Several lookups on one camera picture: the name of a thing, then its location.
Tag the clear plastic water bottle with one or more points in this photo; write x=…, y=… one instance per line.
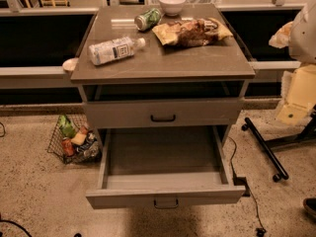
x=115, y=49

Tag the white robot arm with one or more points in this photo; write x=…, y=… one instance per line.
x=298, y=88

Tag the closed grey drawer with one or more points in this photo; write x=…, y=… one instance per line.
x=127, y=114

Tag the grey drawer cabinet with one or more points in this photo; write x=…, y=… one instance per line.
x=158, y=72

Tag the open grey drawer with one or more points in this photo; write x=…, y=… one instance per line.
x=163, y=167

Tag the yellow item in basket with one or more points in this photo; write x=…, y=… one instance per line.
x=79, y=138

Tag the green snack bag in basket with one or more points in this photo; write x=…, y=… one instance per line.
x=66, y=127

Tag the brown chip bag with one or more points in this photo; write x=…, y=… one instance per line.
x=190, y=33

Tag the green soda can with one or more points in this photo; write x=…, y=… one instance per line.
x=148, y=19

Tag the round tan disc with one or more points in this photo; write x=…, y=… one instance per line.
x=70, y=64

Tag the white bowl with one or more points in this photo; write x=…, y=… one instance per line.
x=172, y=7

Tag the black wheeled stand base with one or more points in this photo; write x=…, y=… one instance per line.
x=308, y=133

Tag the black wire basket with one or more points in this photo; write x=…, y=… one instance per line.
x=88, y=152

